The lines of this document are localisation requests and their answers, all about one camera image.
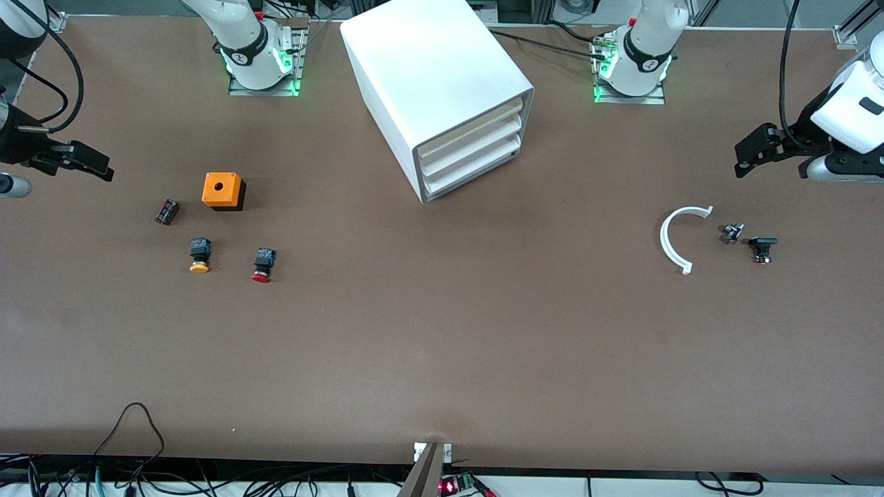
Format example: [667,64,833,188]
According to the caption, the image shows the white curved plastic arc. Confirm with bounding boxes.
[660,206,714,276]

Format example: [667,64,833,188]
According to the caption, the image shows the tangled black cables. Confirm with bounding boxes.
[0,452,415,497]

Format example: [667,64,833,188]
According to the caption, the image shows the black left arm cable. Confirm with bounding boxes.
[779,0,829,153]

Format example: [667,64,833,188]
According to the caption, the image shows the black curved cable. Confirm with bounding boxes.
[694,471,766,497]

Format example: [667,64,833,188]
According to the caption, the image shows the orange button box black base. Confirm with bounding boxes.
[202,172,247,212]

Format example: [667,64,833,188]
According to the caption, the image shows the black looped cable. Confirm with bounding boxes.
[93,402,166,460]

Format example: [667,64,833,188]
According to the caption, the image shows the aluminium profile bar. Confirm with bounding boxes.
[396,442,454,497]

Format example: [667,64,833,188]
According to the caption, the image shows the circuit board with red light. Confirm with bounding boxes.
[438,472,497,497]

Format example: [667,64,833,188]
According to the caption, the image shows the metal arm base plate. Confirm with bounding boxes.
[592,31,667,106]
[228,26,308,97]

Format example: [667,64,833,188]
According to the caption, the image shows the red mushroom push button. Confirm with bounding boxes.
[251,248,277,284]

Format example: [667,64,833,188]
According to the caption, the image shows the black cable on table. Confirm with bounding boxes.
[483,21,612,61]

